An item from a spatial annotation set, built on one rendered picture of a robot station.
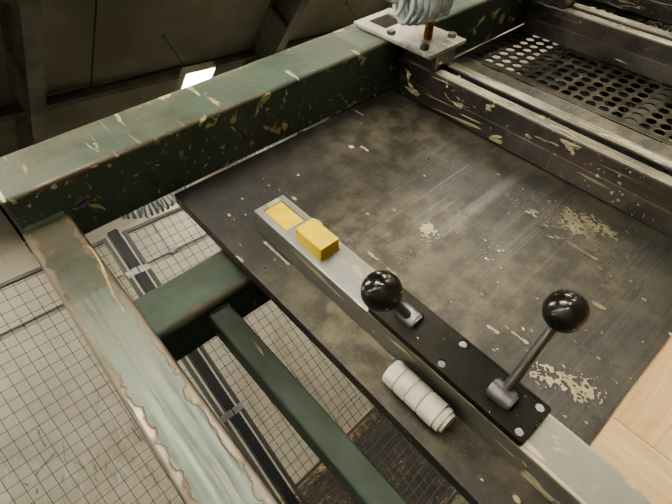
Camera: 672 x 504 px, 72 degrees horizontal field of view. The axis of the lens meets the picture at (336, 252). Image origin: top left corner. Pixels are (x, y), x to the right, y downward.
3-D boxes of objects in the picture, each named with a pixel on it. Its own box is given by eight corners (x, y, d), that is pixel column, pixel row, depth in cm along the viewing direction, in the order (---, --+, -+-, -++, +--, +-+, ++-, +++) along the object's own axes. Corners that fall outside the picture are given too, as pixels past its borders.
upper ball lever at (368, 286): (413, 342, 51) (376, 316, 39) (387, 320, 52) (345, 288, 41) (435, 316, 51) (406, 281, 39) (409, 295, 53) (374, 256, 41)
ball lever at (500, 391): (505, 424, 43) (594, 312, 37) (471, 395, 45) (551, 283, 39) (519, 410, 46) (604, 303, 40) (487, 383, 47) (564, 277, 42)
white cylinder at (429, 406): (380, 384, 51) (436, 440, 47) (382, 371, 48) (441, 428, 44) (398, 368, 52) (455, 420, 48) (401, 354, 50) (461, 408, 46)
